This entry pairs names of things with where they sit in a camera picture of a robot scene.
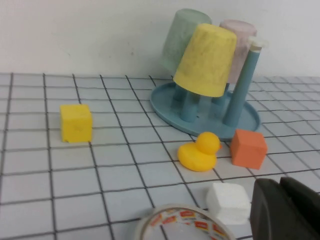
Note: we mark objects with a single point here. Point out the yellow foam cube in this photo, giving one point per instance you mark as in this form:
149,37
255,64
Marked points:
76,123

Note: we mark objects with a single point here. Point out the blue cup stand with pegs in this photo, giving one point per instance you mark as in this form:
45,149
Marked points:
240,100

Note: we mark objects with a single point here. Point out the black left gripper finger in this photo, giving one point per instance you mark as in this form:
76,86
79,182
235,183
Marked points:
282,215

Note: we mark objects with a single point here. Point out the white adhesive tape roll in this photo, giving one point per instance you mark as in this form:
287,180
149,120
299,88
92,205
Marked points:
185,217

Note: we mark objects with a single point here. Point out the grey checked tablecloth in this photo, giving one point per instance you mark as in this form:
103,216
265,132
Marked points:
50,175

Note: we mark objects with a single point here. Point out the pale pink plastic cup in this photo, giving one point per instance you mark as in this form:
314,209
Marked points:
240,32

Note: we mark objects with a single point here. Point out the orange foam cube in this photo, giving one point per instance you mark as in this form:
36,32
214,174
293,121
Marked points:
247,150

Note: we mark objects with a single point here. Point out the pale green plastic cup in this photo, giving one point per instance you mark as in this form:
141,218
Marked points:
177,37

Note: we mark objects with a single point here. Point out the white foam cube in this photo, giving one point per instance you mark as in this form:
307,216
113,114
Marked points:
228,202

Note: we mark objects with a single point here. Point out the yellow plastic cup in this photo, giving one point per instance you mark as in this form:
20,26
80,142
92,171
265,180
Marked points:
205,62

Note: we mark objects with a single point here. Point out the yellow rubber duck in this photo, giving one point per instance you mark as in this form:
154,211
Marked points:
197,155

